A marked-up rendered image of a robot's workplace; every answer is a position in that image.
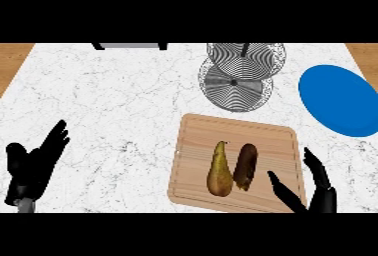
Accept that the blue plate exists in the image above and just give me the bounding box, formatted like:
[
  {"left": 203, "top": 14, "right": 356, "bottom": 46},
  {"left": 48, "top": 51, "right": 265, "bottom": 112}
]
[{"left": 297, "top": 64, "right": 378, "bottom": 138}]

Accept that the grey appliance with black legs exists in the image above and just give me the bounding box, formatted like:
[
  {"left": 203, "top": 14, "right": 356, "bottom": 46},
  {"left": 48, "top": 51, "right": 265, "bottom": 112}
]
[{"left": 90, "top": 42, "right": 170, "bottom": 51}]

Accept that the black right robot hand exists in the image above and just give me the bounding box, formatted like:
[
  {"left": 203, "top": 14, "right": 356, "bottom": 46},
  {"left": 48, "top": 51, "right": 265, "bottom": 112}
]
[{"left": 266, "top": 146, "right": 338, "bottom": 214}]

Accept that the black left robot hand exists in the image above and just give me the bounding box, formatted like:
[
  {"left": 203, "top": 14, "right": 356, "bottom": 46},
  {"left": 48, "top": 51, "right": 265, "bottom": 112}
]
[{"left": 3, "top": 119, "right": 71, "bottom": 207}]

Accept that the yellow-green pear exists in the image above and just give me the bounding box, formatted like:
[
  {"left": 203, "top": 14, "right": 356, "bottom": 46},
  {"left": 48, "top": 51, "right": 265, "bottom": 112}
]
[{"left": 206, "top": 140, "right": 235, "bottom": 198}]

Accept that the wooden cutting board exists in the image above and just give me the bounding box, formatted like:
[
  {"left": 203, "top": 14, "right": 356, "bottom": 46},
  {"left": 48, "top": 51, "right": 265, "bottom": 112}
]
[{"left": 167, "top": 113, "right": 309, "bottom": 214}]

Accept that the brown sweet potato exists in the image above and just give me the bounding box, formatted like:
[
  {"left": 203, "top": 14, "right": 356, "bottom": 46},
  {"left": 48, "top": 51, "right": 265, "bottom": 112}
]
[{"left": 232, "top": 143, "right": 260, "bottom": 192}]

